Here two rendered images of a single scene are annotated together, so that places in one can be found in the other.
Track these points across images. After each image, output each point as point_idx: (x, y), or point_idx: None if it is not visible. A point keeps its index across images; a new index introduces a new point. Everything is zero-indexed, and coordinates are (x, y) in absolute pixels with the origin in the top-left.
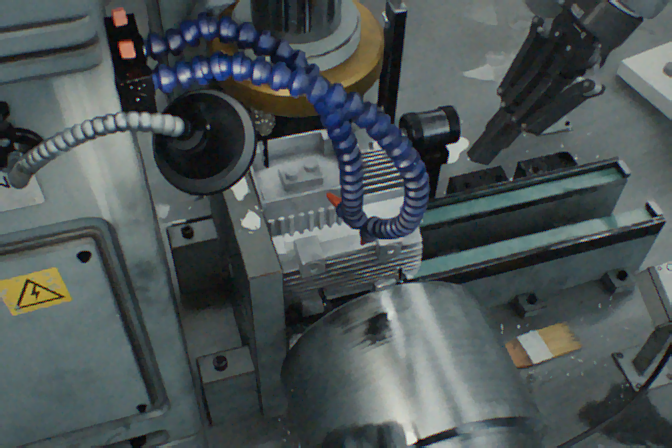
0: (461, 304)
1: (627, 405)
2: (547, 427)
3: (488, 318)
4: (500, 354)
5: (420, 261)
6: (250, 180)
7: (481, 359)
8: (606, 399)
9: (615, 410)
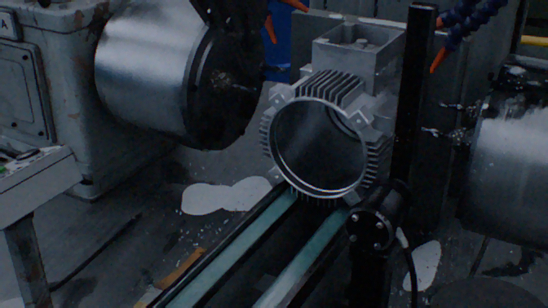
0: (184, 28)
1: (56, 284)
2: (104, 55)
3: (169, 55)
4: (147, 37)
5: (259, 133)
6: (369, 24)
7: (153, 17)
8: (77, 302)
9: (65, 299)
